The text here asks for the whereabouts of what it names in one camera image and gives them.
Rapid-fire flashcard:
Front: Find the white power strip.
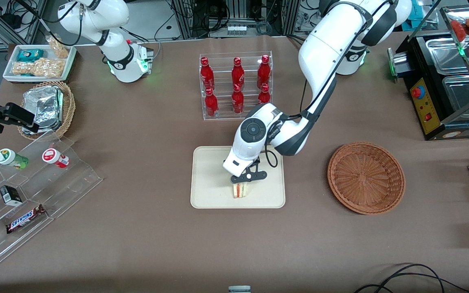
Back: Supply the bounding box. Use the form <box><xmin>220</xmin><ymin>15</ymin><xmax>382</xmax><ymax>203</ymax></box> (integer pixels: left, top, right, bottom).
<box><xmin>226</xmin><ymin>24</ymin><xmax>250</xmax><ymax>37</ymax></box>

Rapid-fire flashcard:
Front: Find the red cola bottle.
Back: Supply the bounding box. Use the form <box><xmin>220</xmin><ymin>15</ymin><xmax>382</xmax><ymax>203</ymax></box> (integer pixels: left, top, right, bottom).
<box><xmin>200</xmin><ymin>57</ymin><xmax>215</xmax><ymax>91</ymax></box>
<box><xmin>257</xmin><ymin>83</ymin><xmax>271</xmax><ymax>105</ymax></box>
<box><xmin>205</xmin><ymin>87</ymin><xmax>219</xmax><ymax>118</ymax></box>
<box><xmin>231</xmin><ymin>84</ymin><xmax>245</xmax><ymax>115</ymax></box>
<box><xmin>231</xmin><ymin>57</ymin><xmax>245</xmax><ymax>88</ymax></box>
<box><xmin>257</xmin><ymin>55</ymin><xmax>271</xmax><ymax>87</ymax></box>

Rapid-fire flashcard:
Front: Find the teal snack packet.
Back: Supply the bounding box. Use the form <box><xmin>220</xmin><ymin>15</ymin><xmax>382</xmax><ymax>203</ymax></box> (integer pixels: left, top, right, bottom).
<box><xmin>17</xmin><ymin>49</ymin><xmax>44</xmax><ymax>63</ymax></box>

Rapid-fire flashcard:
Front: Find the small clear nut snack bag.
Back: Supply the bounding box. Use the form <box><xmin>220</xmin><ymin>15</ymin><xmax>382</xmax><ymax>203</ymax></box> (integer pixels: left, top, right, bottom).
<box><xmin>46</xmin><ymin>36</ymin><xmax>70</xmax><ymax>59</ymax></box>

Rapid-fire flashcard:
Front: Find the large clear nut snack bag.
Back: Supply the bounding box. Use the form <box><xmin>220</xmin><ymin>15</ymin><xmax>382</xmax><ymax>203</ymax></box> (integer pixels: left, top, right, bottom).
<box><xmin>11</xmin><ymin>58</ymin><xmax>65</xmax><ymax>78</ymax></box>

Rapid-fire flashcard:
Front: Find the small black carton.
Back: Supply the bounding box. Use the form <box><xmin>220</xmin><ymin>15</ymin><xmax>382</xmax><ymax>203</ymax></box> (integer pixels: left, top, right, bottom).
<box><xmin>0</xmin><ymin>185</ymin><xmax>23</xmax><ymax>206</ymax></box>

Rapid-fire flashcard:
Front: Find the clear acrylic stepped display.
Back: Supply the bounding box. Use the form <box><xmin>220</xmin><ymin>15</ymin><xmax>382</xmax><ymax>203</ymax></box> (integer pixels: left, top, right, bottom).
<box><xmin>0</xmin><ymin>130</ymin><xmax>103</xmax><ymax>276</ymax></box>

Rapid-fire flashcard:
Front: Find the tan wicker basket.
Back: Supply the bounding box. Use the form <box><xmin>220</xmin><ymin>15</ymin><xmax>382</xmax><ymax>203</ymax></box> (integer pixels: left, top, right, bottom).
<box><xmin>18</xmin><ymin>81</ymin><xmax>76</xmax><ymax>140</ymax></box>

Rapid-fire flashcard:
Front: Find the clear acrylic bottle rack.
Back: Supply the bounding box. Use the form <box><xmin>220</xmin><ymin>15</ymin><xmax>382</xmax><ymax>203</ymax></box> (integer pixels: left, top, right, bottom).
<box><xmin>199</xmin><ymin>51</ymin><xmax>274</xmax><ymax>121</ymax></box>

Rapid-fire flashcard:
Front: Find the brown chocolate bar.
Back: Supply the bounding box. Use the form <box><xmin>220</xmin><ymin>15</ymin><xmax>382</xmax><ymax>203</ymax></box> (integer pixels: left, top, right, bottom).
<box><xmin>6</xmin><ymin>204</ymin><xmax>46</xmax><ymax>234</ymax></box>

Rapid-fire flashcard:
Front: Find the silver drawer end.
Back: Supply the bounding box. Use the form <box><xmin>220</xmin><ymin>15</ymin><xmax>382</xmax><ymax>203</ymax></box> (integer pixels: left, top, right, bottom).
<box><xmin>387</xmin><ymin>48</ymin><xmax>410</xmax><ymax>78</ymax></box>

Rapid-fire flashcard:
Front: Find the black long cable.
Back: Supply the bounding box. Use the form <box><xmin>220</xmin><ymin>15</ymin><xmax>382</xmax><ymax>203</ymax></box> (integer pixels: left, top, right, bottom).
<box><xmin>355</xmin><ymin>272</ymin><xmax>469</xmax><ymax>293</ymax></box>

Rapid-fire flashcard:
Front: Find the round brown wicker basket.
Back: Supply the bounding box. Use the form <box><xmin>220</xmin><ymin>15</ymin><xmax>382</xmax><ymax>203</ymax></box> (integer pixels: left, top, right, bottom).
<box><xmin>327</xmin><ymin>141</ymin><xmax>406</xmax><ymax>215</ymax></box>

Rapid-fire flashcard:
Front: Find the black looped cable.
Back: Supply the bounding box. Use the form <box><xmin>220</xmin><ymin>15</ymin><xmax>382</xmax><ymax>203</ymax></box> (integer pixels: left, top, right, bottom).
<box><xmin>375</xmin><ymin>263</ymin><xmax>445</xmax><ymax>293</ymax></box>

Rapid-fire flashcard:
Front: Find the cream rectangular serving tray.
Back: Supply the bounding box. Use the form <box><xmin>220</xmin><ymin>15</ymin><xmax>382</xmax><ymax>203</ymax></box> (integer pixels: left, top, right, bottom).
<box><xmin>190</xmin><ymin>145</ymin><xmax>286</xmax><ymax>209</ymax></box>

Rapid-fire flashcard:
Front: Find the green drink cup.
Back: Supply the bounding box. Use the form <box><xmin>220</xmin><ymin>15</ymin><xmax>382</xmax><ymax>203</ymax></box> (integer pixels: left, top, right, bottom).
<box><xmin>0</xmin><ymin>149</ymin><xmax>29</xmax><ymax>170</ymax></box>

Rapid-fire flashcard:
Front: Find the aluminium frame rack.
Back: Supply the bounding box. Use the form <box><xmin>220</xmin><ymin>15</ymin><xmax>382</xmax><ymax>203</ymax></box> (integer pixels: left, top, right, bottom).
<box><xmin>171</xmin><ymin>0</ymin><xmax>300</xmax><ymax>40</ymax></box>

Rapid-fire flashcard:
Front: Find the silver foil wrapped package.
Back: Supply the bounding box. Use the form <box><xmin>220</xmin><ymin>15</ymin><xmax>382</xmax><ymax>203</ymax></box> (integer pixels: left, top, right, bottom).
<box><xmin>21</xmin><ymin>85</ymin><xmax>64</xmax><ymax>136</ymax></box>

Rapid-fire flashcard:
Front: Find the teal box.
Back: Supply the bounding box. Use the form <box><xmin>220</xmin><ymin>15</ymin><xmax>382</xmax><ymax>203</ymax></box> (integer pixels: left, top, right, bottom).
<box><xmin>406</xmin><ymin>3</ymin><xmax>425</xmax><ymax>22</ymax></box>

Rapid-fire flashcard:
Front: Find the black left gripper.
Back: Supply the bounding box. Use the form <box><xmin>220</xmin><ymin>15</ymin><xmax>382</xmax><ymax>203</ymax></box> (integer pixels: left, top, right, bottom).
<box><xmin>230</xmin><ymin>160</ymin><xmax>268</xmax><ymax>195</ymax></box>

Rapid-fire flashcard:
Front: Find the black food warmer machine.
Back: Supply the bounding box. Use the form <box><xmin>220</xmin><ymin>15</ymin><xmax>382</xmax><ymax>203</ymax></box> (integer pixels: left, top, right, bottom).
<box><xmin>387</xmin><ymin>5</ymin><xmax>469</xmax><ymax>141</ymax></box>

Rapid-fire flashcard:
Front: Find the red drink cup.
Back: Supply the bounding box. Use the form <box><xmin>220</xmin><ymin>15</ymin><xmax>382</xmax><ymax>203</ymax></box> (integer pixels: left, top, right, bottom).
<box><xmin>42</xmin><ymin>148</ymin><xmax>70</xmax><ymax>169</ymax></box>

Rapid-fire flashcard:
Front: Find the steel food pan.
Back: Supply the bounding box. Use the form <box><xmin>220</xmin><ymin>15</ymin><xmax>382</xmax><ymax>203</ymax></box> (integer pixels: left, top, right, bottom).
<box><xmin>425</xmin><ymin>37</ymin><xmax>469</xmax><ymax>76</ymax></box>
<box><xmin>442</xmin><ymin>74</ymin><xmax>469</xmax><ymax>119</ymax></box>

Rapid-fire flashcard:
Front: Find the white rectangular snack tray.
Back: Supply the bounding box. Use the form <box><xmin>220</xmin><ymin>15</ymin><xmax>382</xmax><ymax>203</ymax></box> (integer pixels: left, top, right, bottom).
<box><xmin>2</xmin><ymin>44</ymin><xmax>77</xmax><ymax>83</ymax></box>

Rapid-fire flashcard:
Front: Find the red packaged food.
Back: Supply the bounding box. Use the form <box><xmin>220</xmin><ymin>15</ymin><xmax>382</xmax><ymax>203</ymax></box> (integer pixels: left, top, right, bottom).
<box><xmin>449</xmin><ymin>18</ymin><xmax>469</xmax><ymax>46</ymax></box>

